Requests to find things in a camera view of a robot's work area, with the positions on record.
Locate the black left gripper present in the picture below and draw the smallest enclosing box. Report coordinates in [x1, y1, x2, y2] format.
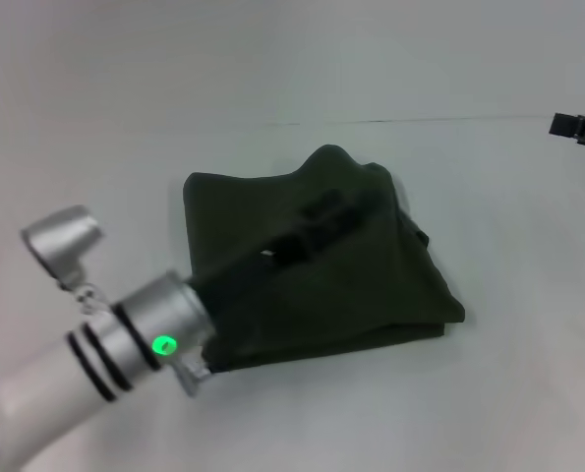
[186, 189, 386, 309]

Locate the dark green shirt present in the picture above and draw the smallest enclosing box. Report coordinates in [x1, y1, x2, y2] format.
[182, 143, 467, 374]

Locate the left arm cable with connector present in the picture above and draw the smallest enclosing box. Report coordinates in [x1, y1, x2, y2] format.
[176, 356, 214, 398]

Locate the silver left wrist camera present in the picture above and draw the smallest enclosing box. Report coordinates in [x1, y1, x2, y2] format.
[20, 205, 105, 291]

